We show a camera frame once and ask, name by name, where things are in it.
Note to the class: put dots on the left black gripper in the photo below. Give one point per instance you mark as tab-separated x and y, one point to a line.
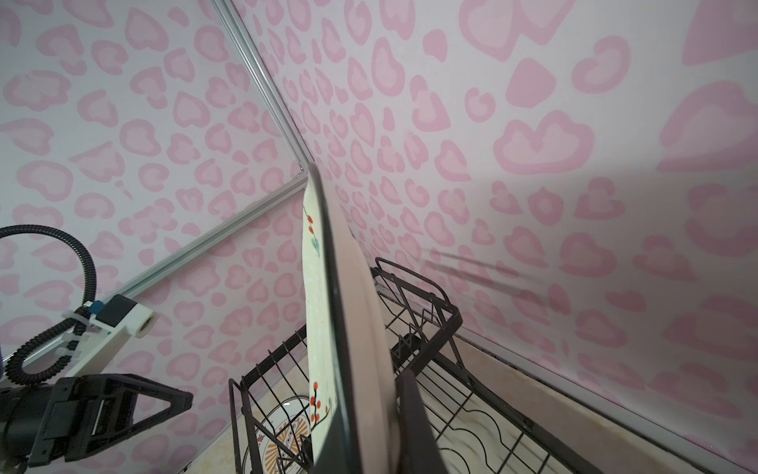
80	417

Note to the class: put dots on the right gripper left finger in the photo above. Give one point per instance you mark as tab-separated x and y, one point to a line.
335	448

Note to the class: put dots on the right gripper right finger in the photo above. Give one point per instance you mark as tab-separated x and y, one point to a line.
419	452

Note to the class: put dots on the cream plate red berries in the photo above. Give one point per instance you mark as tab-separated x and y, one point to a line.
349	362

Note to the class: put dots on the black wire dish rack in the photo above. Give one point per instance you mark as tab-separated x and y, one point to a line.
475	429

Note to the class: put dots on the small orange sunburst plate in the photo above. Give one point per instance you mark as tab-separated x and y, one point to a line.
290	425

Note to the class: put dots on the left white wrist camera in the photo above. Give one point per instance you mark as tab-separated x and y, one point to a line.
111	326

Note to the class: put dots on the left aluminium wall frame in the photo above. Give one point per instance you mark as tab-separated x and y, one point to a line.
136	127

